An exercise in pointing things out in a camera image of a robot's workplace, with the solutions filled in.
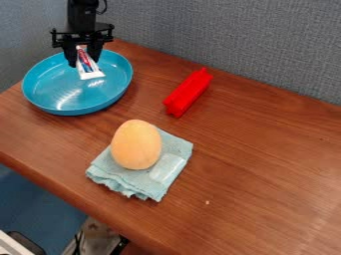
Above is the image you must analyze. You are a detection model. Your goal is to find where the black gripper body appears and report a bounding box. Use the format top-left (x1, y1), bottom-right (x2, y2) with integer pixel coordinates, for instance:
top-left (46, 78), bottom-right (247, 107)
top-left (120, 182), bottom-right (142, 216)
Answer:
top-left (50, 22), bottom-right (115, 48)

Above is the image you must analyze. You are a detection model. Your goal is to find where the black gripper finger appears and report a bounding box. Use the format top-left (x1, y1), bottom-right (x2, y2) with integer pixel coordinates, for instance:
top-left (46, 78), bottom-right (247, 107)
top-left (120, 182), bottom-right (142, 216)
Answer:
top-left (62, 35), bottom-right (78, 68)
top-left (87, 37), bottom-right (104, 62)

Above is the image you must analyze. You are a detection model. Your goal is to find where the white toothpaste tube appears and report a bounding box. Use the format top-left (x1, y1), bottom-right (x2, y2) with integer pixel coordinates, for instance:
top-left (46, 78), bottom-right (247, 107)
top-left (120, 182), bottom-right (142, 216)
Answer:
top-left (76, 46), bottom-right (106, 80)

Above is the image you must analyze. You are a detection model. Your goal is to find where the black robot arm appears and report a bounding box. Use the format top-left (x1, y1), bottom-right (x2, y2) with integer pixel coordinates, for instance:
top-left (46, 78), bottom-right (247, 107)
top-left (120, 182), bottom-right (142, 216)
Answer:
top-left (51, 0), bottom-right (115, 68)

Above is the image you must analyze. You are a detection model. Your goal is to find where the blue plastic plate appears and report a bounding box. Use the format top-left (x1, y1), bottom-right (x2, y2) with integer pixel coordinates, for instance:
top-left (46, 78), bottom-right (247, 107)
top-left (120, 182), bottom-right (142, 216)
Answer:
top-left (21, 50), bottom-right (134, 116)

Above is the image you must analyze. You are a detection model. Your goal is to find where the red plastic block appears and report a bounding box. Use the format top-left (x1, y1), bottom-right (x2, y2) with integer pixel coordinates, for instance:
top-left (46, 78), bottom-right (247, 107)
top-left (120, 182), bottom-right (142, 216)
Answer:
top-left (163, 68), bottom-right (213, 118)

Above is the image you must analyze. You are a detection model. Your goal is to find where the orange egg-shaped sponge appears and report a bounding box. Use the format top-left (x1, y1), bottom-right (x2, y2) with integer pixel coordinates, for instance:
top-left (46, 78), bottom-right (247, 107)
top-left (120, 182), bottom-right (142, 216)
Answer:
top-left (111, 120), bottom-right (163, 170)

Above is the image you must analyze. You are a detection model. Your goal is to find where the clear small plastic bottle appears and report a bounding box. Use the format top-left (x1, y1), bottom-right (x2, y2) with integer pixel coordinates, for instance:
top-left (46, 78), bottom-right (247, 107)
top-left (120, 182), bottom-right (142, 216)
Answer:
top-left (150, 153), bottom-right (185, 184)

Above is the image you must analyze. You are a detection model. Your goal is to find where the light blue folded cloth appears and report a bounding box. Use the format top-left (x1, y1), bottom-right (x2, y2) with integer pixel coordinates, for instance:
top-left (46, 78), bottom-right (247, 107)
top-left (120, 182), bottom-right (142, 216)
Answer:
top-left (86, 129), bottom-right (193, 202)

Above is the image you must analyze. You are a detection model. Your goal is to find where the grey stand under table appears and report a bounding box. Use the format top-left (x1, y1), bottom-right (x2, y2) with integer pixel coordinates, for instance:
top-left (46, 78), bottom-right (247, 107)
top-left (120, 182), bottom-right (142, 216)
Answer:
top-left (62, 217), bottom-right (130, 255)

